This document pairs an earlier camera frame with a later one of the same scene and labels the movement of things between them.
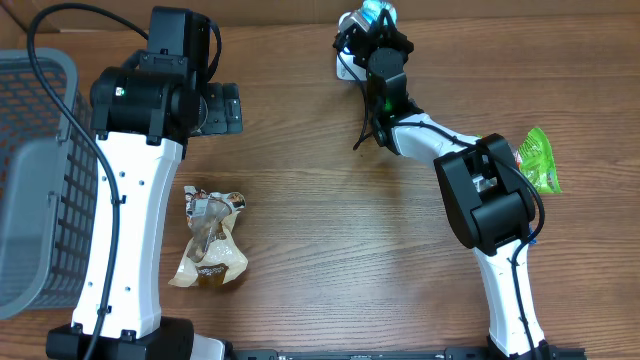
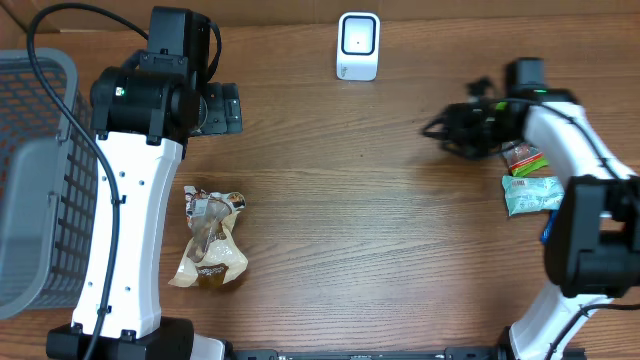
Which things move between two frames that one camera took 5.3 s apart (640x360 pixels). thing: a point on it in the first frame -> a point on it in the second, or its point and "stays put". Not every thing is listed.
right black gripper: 401,41 -> 452,122
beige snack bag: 214,254 stays put
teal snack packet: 371,10 -> 532,193
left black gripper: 226,108 stays put
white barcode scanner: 346,67 stays put
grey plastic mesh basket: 49,210 stays put
